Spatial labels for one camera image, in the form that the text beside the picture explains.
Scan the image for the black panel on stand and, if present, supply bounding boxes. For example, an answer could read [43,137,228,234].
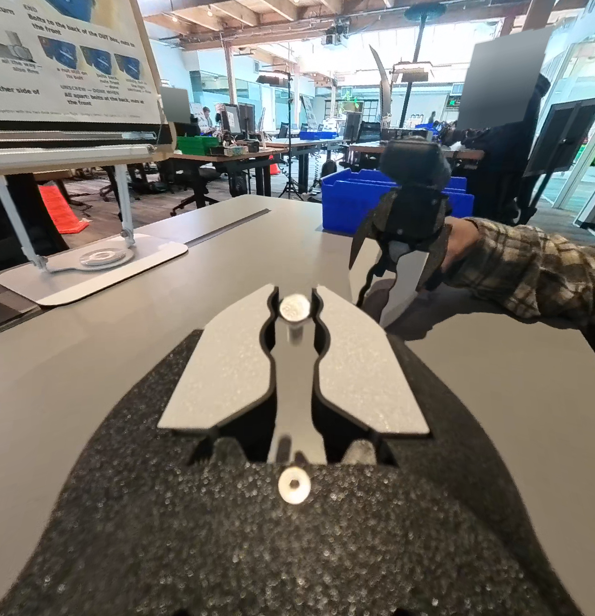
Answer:
[523,96,595,217]

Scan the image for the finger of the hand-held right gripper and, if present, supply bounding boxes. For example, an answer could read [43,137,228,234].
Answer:
[348,250,389,309]
[378,241,430,329]

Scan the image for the light wood office desk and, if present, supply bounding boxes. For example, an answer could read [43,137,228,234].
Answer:
[266,137,346,193]

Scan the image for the blue plastic bin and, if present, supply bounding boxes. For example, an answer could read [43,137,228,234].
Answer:
[320,168,475,234]

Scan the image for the light stand tripod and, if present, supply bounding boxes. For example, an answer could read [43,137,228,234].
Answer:
[256,72,305,200]

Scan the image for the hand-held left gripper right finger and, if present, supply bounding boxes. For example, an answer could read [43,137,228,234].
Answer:
[314,285,432,438]

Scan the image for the slim silver hex bolt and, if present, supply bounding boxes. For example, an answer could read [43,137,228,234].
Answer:
[279,295,311,345]

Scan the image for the printed instruction sheet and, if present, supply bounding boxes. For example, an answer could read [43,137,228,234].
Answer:
[0,0,163,123]

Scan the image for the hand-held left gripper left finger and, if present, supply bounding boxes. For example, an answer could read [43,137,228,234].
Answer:
[157,284,279,433]

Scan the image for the wooden pillar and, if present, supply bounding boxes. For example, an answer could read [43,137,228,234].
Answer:
[521,0,557,32]

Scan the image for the green plastic bin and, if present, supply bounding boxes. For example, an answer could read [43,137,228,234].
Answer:
[176,136,221,156]

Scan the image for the wooden display board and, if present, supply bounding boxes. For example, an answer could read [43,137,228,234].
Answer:
[0,0,178,176]

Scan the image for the black office chair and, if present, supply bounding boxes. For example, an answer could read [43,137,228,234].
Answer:
[170,166,221,217]

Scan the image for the person's right hand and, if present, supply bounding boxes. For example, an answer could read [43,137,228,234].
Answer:
[442,217,481,272]

